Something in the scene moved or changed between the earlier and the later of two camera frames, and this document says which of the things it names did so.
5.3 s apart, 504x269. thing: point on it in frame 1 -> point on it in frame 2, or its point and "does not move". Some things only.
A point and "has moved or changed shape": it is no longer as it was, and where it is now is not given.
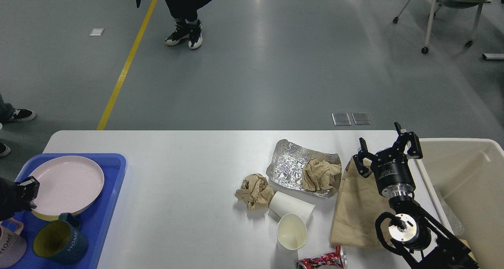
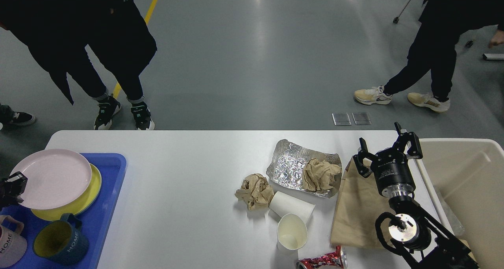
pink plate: (67, 185) has moved or changed shape
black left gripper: (12, 196) -> (17, 182)
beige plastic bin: (467, 175) does not move
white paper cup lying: (282, 204) does not move
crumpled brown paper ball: (255, 190) does not move
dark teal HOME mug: (60, 240) does not move
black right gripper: (391, 167) does not move
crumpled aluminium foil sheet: (286, 168) does not move
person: (183, 1) -> (57, 23)
